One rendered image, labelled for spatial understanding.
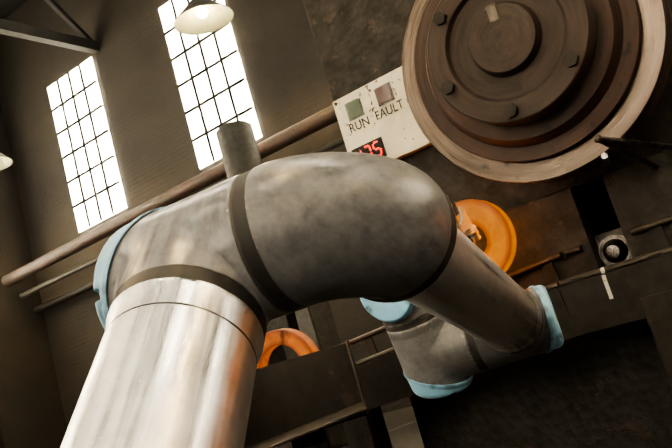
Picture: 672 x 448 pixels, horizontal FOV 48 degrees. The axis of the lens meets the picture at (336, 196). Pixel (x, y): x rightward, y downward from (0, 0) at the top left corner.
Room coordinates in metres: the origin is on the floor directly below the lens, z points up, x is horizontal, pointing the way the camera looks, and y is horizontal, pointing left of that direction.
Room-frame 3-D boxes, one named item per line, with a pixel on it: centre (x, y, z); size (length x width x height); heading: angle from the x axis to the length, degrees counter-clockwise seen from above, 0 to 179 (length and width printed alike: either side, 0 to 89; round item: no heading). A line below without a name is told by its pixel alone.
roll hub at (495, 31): (1.19, -0.35, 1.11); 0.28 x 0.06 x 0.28; 58
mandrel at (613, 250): (1.42, -0.48, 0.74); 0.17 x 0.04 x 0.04; 148
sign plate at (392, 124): (1.55, -0.17, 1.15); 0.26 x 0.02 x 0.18; 58
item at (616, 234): (1.49, -0.53, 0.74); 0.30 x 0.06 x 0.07; 148
